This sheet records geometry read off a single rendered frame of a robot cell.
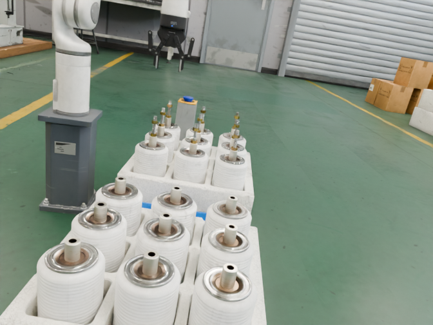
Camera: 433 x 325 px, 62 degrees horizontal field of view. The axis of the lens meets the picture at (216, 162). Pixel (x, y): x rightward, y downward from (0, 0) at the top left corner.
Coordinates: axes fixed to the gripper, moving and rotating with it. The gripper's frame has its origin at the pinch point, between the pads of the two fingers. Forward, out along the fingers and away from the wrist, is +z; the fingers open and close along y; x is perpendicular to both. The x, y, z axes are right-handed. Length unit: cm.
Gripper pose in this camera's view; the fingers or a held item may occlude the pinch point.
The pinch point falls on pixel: (168, 65)
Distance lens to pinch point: 114.4
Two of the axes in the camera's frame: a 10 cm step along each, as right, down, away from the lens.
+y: 9.9, 1.3, 1.0
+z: -1.6, 9.2, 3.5
